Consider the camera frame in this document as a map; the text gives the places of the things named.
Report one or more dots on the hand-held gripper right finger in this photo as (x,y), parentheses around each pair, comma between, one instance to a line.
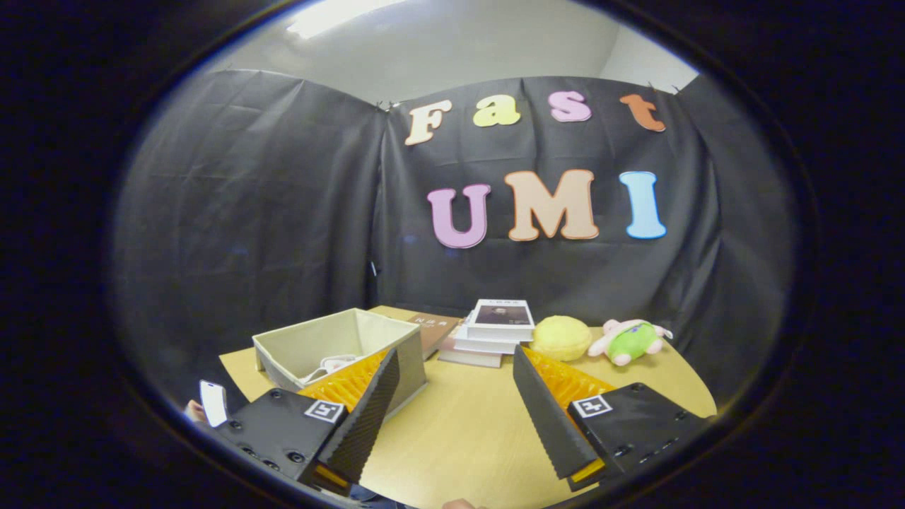
(636,417)

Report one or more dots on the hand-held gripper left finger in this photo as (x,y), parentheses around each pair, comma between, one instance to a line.
(283,431)

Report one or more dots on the grey fabric storage box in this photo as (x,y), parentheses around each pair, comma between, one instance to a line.
(332,336)

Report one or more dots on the small white rounded card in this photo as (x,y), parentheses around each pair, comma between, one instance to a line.
(213,403)

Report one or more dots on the green and pink plush toy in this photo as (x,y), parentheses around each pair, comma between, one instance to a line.
(629,341)

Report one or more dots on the yellow plush ball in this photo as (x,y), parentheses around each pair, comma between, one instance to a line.
(561,337)

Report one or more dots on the white book with portrait cover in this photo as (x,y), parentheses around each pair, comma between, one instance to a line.
(502,317)

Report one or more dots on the grey-edged white book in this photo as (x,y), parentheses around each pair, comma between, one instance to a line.
(470,358)

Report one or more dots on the brown book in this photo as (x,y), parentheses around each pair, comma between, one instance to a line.
(435,331)

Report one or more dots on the black backdrop cloth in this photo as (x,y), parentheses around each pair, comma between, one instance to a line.
(269,212)

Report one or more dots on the ceiling light panel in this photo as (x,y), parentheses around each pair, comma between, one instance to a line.
(332,14)

